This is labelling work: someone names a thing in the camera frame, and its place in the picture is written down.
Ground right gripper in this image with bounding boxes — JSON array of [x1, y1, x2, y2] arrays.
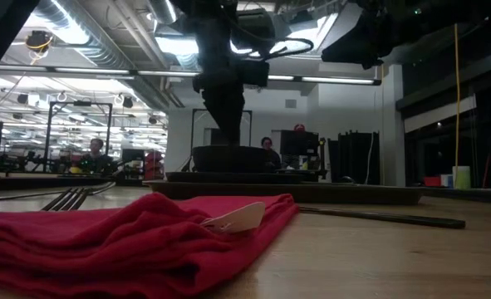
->
[[322, 0, 420, 70]]

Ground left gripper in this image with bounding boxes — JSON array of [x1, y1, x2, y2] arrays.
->
[[193, 60, 246, 146]]

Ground black bowl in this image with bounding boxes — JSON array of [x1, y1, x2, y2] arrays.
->
[[191, 145, 271, 174]]

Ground black plate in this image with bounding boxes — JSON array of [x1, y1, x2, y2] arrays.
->
[[164, 171, 305, 185]]

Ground red cloth napkin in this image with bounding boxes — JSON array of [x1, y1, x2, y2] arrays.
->
[[0, 193, 300, 299]]

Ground metal fork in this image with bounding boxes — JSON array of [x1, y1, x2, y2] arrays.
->
[[40, 187, 91, 213]]

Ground metal knife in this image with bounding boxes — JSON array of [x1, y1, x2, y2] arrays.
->
[[297, 205, 467, 230]]

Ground brown plastic tray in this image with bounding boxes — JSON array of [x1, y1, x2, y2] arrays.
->
[[143, 179, 432, 206]]

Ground long ceiling light bar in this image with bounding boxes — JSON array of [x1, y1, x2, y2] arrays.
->
[[0, 64, 383, 86]]

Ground black background monitor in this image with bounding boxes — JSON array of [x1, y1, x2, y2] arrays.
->
[[278, 130, 320, 158]]

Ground black background desk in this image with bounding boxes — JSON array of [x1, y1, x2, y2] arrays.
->
[[274, 168, 329, 182]]

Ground black curtain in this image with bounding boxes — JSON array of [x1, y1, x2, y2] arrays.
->
[[327, 131, 381, 186]]

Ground black background station frame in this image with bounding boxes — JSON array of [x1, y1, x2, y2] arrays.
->
[[43, 100, 114, 174], [190, 107, 253, 147]]

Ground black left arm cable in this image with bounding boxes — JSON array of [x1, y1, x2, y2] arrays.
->
[[228, 37, 315, 62]]

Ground silver ventilation duct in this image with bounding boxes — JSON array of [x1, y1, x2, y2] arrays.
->
[[147, 0, 179, 25]]

